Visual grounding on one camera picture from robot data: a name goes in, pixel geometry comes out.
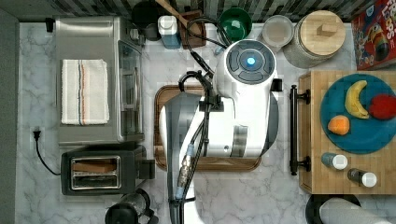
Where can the blue shaker white cap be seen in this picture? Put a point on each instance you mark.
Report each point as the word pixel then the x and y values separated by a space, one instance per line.
pixel 335 161

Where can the striped white towel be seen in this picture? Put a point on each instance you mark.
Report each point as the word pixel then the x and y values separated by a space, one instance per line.
pixel 84 92

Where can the wooden spoon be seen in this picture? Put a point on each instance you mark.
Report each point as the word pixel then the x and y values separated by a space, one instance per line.
pixel 189 25

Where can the stainless toaster oven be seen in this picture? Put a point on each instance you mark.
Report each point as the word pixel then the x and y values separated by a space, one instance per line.
pixel 108 38

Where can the blue plate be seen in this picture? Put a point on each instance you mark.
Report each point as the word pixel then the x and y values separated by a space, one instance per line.
pixel 364 135

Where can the wooden drawer box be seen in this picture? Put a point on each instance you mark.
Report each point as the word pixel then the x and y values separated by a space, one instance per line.
pixel 313 142

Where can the black toaster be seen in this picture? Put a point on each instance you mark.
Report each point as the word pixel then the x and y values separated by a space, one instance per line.
pixel 105 169

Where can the jar with wooden lid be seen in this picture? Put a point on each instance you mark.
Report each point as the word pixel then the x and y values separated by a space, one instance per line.
pixel 316 38

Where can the orange toy fruit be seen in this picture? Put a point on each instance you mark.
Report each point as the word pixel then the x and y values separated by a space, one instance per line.
pixel 339 125

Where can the red cereal box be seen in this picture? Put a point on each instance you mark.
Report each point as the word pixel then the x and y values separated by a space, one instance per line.
pixel 374 35

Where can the dark shaker white cap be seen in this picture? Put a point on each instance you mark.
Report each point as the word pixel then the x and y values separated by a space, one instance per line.
pixel 367 179

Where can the yellow toy banana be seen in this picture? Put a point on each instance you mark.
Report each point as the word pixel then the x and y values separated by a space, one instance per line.
pixel 352 102

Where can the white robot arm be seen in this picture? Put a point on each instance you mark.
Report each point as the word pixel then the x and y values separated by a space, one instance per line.
pixel 230 112

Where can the red toy apple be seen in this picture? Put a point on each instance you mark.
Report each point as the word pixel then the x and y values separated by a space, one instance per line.
pixel 383 106

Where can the blue white bottle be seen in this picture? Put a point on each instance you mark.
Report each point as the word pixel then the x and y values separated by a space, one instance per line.
pixel 167 27

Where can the green mug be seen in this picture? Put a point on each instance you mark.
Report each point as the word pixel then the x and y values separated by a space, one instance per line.
pixel 236 23

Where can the black round pot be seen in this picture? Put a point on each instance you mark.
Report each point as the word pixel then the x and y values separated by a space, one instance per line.
pixel 145 16

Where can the black drawer handle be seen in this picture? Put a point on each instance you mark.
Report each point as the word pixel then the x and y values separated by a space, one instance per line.
pixel 295 164

